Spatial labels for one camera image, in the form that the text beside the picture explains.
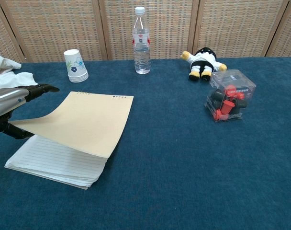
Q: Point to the black and white plush doll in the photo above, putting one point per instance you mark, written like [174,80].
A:
[203,63]

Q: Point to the clear plastic water bottle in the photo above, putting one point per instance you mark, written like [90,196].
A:
[142,42]

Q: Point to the floral paper cup stack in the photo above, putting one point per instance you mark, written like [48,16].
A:
[75,66]

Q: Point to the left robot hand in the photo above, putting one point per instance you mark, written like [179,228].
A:
[9,105]

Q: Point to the blue table cloth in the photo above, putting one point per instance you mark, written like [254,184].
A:
[171,155]

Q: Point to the beige cover lined notebook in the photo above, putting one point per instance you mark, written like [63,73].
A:
[69,136]

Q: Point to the woven folding screen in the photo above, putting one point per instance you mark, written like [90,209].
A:
[145,26]

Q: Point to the white crumpled cloth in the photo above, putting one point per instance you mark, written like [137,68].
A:
[7,72]

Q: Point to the clear box with red black pieces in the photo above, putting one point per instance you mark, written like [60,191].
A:
[229,95]

